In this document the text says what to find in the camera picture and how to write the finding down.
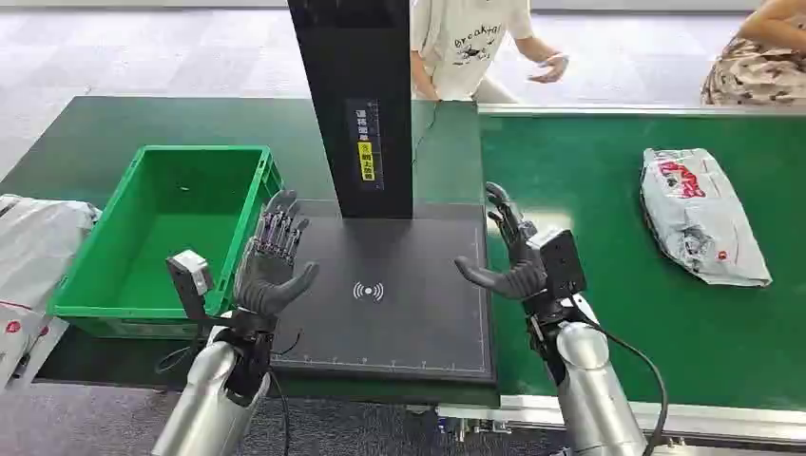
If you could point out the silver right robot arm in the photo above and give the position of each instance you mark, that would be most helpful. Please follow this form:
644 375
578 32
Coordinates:
589 390

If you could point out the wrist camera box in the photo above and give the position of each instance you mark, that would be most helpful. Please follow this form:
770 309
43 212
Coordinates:
191 277
560 259

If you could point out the silver conveyor frame rail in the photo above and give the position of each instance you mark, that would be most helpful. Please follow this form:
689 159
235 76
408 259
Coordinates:
692 418

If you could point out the person in patterned clothing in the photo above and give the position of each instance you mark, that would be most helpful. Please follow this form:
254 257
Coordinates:
759 60

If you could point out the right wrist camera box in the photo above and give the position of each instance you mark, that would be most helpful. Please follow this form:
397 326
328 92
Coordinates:
560 259

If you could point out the grey parcel with red print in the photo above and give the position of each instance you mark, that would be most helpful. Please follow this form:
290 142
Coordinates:
699 217

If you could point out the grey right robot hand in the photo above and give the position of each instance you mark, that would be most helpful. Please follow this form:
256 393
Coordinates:
519 270

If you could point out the person in white shirt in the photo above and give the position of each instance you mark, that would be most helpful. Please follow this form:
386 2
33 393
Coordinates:
469 47

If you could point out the black scanner base plate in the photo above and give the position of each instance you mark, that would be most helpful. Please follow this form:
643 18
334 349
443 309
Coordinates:
403 302

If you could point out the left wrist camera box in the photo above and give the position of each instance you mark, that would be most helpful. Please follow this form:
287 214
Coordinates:
191 277

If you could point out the white parcel bag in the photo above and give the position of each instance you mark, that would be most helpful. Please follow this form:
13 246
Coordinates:
31 264

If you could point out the green plastic crate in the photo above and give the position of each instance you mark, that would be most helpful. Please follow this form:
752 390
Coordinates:
167 245

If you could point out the green conveyor belt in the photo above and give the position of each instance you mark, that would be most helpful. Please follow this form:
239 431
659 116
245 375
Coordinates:
680 327

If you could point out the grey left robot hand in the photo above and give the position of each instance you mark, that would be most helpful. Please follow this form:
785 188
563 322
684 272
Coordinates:
267 277

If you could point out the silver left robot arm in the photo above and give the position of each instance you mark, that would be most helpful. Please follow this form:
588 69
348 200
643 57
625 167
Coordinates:
217 396

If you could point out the black scanner column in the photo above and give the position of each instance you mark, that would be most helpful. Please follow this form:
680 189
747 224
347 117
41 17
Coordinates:
359 100

